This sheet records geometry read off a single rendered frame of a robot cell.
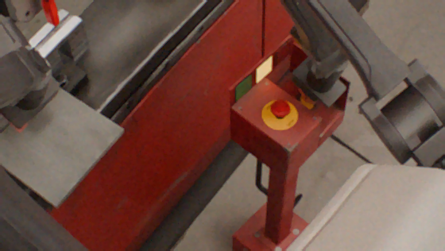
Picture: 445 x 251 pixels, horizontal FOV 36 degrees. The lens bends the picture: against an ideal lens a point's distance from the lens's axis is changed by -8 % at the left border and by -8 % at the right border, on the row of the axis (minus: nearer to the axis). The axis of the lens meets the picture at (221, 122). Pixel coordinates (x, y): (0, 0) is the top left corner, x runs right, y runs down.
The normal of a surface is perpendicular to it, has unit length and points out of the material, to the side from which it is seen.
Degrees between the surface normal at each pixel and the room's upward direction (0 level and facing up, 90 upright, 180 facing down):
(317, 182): 0
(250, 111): 0
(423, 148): 45
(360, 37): 31
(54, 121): 0
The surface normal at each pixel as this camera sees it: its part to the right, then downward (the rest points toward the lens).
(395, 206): -0.53, -0.77
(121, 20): -0.03, -0.55
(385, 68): -0.14, -0.06
